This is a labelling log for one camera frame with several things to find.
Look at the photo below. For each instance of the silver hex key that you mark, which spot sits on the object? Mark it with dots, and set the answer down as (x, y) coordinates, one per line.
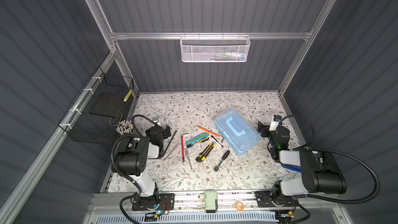
(186, 152)

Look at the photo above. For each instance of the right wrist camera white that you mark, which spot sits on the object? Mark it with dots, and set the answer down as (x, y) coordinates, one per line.
(275, 122)

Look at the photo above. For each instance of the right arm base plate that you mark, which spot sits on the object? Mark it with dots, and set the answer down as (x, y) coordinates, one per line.
(269, 199)

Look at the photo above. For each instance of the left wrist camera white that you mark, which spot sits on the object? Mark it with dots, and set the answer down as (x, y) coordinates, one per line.
(156, 120)

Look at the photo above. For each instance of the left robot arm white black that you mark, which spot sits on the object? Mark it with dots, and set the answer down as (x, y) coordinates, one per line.
(130, 155)

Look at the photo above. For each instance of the orange pencil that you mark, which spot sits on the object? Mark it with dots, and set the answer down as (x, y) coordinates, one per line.
(207, 130)

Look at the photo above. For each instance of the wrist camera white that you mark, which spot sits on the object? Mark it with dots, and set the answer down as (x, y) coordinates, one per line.
(156, 120)
(275, 122)

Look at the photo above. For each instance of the blue stapler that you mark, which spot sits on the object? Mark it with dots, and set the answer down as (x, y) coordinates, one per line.
(291, 168)

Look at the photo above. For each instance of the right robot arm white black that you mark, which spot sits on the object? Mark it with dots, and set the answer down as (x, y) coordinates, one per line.
(318, 172)

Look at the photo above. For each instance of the black marker pen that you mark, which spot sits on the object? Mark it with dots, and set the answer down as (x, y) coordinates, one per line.
(217, 142)

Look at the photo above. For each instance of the red handled screwdriver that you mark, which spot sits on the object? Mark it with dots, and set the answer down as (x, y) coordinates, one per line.
(182, 148)

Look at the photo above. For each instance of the yellow black utility knife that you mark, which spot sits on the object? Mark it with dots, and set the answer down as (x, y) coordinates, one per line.
(204, 154)

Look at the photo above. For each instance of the cup of pencils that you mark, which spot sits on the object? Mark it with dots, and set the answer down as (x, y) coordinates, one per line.
(124, 127)

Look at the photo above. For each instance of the blue plastic tool box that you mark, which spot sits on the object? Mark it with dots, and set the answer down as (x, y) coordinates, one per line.
(237, 131)

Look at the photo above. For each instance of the teal utility knife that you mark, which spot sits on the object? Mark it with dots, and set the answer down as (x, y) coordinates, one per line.
(196, 138)

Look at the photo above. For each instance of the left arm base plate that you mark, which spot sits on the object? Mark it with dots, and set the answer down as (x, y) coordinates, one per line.
(154, 203)

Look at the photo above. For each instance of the white mesh wall basket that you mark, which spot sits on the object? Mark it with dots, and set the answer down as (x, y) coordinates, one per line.
(214, 49)

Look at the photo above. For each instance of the white slotted cable duct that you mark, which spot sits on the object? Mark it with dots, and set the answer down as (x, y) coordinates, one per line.
(207, 218)

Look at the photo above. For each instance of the black wire wall basket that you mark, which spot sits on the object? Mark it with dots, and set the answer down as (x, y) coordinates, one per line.
(103, 103)

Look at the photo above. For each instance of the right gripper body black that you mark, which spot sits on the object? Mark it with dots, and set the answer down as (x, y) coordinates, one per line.
(265, 130)

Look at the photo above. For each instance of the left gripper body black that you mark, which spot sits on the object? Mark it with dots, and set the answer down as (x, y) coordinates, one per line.
(166, 132)

